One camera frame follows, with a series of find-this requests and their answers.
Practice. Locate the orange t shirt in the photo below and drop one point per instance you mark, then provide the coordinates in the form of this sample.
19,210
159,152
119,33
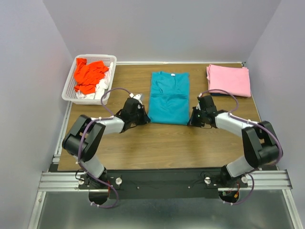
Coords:
87,76

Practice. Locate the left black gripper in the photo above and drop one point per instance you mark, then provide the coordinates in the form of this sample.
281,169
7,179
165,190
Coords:
145,119

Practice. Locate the teal polo shirt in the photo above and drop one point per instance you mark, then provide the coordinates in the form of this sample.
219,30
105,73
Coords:
169,98

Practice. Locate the white plastic laundry basket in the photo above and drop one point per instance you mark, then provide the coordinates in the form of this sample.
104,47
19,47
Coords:
69,93

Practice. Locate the white t shirt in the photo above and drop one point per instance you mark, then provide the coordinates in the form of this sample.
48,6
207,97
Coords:
92,79

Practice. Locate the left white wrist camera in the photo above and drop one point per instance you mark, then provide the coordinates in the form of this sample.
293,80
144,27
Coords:
138,97

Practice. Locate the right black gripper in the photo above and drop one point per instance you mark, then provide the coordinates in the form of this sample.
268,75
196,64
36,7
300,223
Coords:
192,121

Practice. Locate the aluminium frame rail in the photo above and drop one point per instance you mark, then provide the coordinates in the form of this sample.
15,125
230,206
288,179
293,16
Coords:
156,146

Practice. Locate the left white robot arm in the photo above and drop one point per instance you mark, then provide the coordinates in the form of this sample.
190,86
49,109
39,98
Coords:
84,137

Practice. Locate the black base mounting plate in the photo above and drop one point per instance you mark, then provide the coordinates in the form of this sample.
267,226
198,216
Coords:
164,184

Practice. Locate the folded pink t shirt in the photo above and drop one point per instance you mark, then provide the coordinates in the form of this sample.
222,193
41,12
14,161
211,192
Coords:
236,81

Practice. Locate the folded dark navy shirt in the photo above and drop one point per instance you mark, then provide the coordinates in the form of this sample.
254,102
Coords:
220,94

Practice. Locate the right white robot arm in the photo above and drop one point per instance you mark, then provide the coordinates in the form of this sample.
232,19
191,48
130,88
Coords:
260,143

